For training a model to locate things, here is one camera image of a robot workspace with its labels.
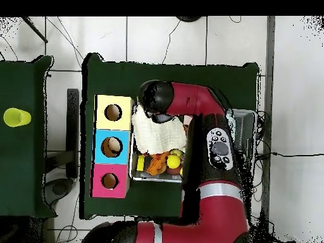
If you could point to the shallow clear mesh bin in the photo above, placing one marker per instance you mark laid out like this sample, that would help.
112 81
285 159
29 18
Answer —
132 173

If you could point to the yellow smiley ball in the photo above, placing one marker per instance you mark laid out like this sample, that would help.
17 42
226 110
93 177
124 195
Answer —
173 161

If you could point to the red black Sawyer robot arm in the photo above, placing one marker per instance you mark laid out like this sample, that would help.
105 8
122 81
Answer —
212 202

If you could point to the yellow-green plastic cup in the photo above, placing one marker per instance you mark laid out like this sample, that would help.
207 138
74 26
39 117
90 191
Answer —
15 117

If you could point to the black panel on stand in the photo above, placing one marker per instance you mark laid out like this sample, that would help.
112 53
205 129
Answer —
73 131

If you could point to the wooden box with three holes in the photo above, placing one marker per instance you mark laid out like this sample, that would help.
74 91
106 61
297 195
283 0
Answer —
112 136

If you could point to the orange building block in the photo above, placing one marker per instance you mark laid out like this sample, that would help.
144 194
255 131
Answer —
157 163

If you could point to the dark green table cloth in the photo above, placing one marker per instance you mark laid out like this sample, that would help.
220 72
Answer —
111 76

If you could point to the small yellow block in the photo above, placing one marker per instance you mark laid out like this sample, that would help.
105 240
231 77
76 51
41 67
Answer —
140 162

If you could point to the black round base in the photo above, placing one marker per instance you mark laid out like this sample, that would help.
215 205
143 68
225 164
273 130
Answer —
189 18

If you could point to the side table with green cloth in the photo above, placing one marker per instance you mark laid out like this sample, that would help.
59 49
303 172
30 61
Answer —
20 167

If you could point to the cream waffle cloth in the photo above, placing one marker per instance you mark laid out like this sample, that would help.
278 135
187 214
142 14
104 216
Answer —
157 136

